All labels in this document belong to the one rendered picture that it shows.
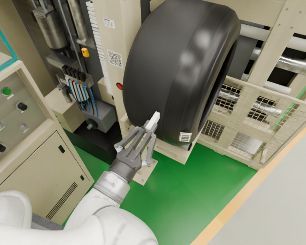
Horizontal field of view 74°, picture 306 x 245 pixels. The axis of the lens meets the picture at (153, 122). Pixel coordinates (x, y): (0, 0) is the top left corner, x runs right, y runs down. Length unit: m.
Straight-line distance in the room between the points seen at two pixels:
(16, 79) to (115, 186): 0.68
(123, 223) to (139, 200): 1.42
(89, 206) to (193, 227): 1.35
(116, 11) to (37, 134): 0.72
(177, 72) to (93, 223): 0.45
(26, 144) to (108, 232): 0.85
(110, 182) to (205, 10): 0.59
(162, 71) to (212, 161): 1.52
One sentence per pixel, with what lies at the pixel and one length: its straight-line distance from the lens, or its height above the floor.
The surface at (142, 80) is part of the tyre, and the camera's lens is 0.67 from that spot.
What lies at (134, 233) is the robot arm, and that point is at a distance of 0.41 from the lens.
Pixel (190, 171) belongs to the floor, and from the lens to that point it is 1.96.
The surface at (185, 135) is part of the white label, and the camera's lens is 0.72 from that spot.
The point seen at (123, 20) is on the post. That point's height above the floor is 1.40.
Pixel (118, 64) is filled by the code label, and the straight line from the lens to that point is 0.96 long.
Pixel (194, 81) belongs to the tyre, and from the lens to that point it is 0.62.
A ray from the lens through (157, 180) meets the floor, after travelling 1.90.
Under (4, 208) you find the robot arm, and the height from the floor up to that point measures 1.04.
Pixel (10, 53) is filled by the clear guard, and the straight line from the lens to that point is 0.99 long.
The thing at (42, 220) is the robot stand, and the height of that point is 0.65.
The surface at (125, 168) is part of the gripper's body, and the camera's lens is 0.58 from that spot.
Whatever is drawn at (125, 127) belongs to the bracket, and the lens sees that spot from 1.08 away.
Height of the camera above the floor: 1.77
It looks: 53 degrees down
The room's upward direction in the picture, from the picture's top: straight up
